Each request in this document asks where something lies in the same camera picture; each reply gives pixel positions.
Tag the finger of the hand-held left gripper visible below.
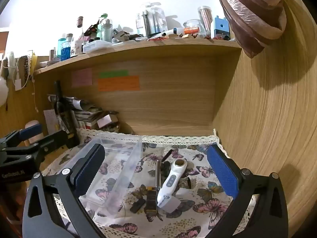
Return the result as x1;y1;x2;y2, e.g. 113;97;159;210
0;124;42;149
30;130;80;155

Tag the brown sheer scarf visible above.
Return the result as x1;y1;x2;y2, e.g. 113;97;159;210
217;0;293;59

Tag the white handwritten paper note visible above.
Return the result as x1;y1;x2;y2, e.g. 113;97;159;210
44;109;59;136

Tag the orange sticky note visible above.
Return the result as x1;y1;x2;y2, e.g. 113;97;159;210
98;76;140;92

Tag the green sticky note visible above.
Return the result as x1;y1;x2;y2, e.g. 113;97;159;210
99;70;129;78

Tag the white plug adapter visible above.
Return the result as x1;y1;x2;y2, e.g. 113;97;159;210
162;197;182;214

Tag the small black bar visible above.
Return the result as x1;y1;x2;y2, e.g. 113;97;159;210
130;198;146;214

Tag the dark wine bottle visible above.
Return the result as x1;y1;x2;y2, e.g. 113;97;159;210
53;81;80;148

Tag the black clip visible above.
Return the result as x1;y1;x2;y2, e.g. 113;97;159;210
161;161;171;179

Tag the white charger with cable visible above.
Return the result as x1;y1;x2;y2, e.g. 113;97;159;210
5;59;34;91

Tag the clear jar of pink sticks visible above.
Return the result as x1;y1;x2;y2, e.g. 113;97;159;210
198;6;214;37

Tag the clear flat lidded container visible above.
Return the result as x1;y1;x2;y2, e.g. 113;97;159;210
83;41;112;54

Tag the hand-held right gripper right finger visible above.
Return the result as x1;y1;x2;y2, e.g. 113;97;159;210
206;144;289;238

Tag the black gold rectangular case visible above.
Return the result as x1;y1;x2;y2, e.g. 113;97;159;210
145;187;158;214

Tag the stack of papers and booklets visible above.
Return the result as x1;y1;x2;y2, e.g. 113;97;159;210
62;97;119;132

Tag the butterfly print lace cloth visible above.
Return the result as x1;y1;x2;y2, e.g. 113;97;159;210
41;128;260;238

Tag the pile of metal trinkets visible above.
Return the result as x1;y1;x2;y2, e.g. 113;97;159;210
101;123;121;133

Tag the black thin stick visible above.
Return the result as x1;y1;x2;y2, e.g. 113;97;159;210
162;149;174;163

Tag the blue liquid bottle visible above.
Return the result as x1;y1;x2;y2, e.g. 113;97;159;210
60;38;72;61

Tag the clear brush organizer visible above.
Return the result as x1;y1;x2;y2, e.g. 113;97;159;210
136;2;168;39

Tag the white handheld facial device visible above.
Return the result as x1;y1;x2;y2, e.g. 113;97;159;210
157;159;188;207

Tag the blue box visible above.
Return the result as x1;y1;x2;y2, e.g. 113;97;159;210
214;15;230;40

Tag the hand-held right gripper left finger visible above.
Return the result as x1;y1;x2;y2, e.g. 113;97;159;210
22;143;106;238

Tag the wooden shelf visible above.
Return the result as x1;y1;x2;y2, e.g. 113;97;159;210
33;38;243;76

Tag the silver metal rod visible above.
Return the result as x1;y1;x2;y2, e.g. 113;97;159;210
155;160;161;191

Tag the glass bowl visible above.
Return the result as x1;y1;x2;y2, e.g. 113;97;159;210
183;20;201;36

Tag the pale pink small box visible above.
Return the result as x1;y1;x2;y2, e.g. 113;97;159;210
97;115;112;129

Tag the clear plastic storage box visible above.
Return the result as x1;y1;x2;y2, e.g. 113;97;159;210
66;132;143;215

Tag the pale green bottle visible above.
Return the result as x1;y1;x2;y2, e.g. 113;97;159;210
100;13;113;42

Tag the pink sticky note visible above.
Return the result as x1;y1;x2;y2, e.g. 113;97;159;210
72;68;93;87

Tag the white tube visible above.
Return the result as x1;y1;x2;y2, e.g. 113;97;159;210
162;28;184;37

